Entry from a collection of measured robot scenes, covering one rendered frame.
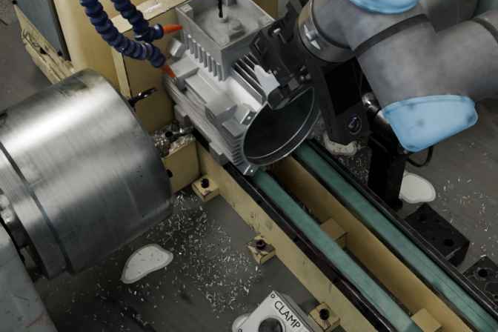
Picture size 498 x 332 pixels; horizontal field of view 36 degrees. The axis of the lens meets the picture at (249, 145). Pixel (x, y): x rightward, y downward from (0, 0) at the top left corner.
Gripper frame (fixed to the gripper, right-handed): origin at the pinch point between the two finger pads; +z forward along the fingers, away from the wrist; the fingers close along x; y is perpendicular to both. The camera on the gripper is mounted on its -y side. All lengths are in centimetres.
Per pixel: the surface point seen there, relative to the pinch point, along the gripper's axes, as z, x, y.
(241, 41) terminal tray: 9.6, -4.5, 11.7
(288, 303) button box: -1.6, 14.3, -21.2
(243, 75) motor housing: 12.2, -3.1, 7.7
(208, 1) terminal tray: 16.4, -6.8, 21.1
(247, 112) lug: 10.0, 0.5, 2.4
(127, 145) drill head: 6.9, 18.5, 6.3
